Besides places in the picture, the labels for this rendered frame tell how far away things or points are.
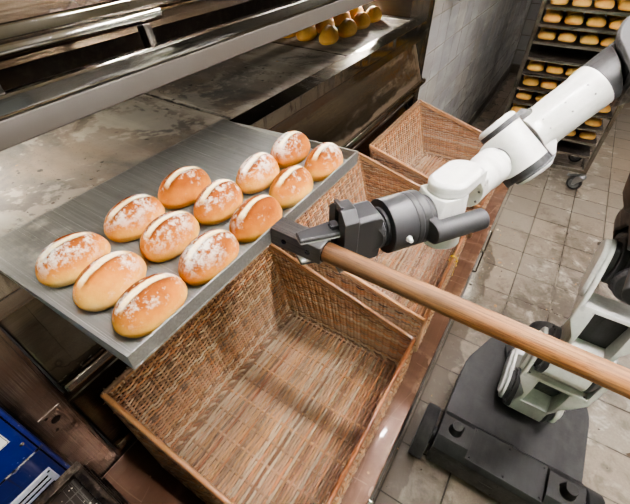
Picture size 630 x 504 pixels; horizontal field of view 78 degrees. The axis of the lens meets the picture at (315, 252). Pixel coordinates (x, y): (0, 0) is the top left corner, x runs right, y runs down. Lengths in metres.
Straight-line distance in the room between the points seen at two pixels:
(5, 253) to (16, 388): 0.23
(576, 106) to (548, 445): 1.18
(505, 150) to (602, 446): 1.43
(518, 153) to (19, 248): 0.87
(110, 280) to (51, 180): 0.38
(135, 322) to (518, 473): 1.35
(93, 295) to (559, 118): 0.84
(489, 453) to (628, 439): 0.68
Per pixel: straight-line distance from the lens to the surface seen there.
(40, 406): 0.89
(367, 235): 0.58
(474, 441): 1.59
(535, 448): 1.69
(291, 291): 1.20
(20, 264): 0.71
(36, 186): 0.89
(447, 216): 0.65
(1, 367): 0.80
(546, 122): 0.90
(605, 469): 1.98
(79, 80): 0.52
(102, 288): 0.55
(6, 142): 0.49
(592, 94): 0.93
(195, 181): 0.70
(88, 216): 0.75
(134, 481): 1.12
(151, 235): 0.59
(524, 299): 2.34
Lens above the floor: 1.58
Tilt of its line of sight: 43 degrees down
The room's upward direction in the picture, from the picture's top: straight up
